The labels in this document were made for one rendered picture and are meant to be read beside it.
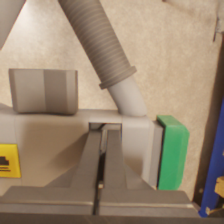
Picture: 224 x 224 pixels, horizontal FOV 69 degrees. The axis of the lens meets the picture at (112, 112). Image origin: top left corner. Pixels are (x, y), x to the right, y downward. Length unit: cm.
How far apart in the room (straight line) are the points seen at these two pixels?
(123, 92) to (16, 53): 98
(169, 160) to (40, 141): 13
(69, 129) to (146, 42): 120
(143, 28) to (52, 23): 61
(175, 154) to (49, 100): 14
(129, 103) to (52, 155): 9
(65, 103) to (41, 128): 3
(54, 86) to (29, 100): 3
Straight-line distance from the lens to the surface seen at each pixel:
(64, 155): 17
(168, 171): 19
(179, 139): 18
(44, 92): 17
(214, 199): 207
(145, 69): 131
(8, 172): 20
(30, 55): 110
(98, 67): 16
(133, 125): 15
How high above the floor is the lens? 110
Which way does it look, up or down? 63 degrees down
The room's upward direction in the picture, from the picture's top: 123 degrees clockwise
